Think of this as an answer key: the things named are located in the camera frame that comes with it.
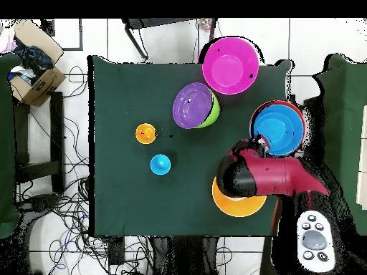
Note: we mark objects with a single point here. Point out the pink bowl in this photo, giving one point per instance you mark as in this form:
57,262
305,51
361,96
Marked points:
229,68

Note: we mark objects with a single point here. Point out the blue cup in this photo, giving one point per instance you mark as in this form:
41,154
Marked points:
160,164

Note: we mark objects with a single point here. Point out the black metal stool frame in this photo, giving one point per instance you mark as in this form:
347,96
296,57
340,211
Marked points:
160,22

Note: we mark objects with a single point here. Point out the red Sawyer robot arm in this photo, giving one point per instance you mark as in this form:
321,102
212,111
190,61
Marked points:
275,172

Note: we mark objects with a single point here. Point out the green cloth covered table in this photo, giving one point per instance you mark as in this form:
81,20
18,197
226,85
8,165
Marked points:
7,143
344,114

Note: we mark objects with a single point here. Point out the orange cup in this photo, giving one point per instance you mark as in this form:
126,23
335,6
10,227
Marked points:
145,134

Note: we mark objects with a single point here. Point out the large blue bowl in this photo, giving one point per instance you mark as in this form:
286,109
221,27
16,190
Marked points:
295,129

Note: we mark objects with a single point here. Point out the dark green table cloth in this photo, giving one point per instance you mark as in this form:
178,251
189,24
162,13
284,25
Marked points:
129,91

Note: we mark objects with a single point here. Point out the black box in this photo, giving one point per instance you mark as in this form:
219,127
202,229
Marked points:
315,129

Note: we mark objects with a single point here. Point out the red bowl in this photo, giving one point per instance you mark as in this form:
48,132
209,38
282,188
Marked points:
281,102

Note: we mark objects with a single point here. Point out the dark blue cloth bundle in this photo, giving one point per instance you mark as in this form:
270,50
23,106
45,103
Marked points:
34,57

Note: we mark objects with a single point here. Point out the black bench frame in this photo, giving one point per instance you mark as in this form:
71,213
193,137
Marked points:
56,129

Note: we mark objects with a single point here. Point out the cardboard box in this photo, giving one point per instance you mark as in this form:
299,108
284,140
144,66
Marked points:
43,88

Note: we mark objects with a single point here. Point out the green bowl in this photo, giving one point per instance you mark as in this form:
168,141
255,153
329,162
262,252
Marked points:
215,111

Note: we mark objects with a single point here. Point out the pink white cloth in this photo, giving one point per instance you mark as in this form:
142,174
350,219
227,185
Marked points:
7,40

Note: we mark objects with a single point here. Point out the purple bowl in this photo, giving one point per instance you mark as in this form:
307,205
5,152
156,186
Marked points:
192,106

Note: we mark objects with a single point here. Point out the orange bowl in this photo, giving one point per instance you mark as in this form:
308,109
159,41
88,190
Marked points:
238,207

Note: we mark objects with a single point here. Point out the small translucent blue bowl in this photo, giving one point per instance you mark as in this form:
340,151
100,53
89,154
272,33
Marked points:
275,131

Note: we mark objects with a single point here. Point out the colourful toy pile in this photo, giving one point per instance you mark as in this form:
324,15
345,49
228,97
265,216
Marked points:
205,24

